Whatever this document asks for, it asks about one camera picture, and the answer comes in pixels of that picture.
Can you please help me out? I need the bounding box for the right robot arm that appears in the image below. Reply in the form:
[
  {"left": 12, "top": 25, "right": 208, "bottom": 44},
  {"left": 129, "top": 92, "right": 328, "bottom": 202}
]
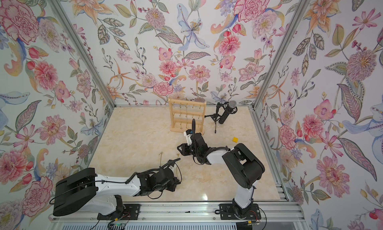
[{"left": 177, "top": 130, "right": 265, "bottom": 220}]

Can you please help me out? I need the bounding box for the black microphone on tripod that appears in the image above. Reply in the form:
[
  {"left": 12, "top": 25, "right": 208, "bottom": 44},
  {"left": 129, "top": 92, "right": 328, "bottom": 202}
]
[{"left": 204, "top": 100, "right": 237, "bottom": 133}]

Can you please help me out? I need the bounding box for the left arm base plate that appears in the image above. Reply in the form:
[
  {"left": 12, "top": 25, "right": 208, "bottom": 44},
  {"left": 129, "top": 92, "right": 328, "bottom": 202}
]
[{"left": 97, "top": 204, "right": 141, "bottom": 221}]

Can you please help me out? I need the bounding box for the wooden jewelry display stand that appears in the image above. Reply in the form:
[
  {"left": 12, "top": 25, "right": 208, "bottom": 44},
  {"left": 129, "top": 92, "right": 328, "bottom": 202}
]
[{"left": 168, "top": 98, "right": 206, "bottom": 134}]

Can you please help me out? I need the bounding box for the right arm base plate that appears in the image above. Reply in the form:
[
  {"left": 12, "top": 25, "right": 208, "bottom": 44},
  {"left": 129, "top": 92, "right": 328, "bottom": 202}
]
[{"left": 214, "top": 203, "right": 262, "bottom": 221}]

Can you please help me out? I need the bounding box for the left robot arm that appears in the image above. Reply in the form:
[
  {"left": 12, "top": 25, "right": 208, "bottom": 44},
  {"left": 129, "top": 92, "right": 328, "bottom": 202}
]
[{"left": 50, "top": 166, "right": 182, "bottom": 218}]

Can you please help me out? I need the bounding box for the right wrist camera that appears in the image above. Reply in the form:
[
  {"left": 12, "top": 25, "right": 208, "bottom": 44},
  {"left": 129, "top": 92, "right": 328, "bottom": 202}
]
[{"left": 184, "top": 129, "right": 194, "bottom": 146}]

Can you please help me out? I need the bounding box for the aluminium mounting rail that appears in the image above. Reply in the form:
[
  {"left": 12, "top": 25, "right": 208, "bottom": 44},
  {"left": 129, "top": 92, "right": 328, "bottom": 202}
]
[{"left": 47, "top": 201, "right": 306, "bottom": 224}]

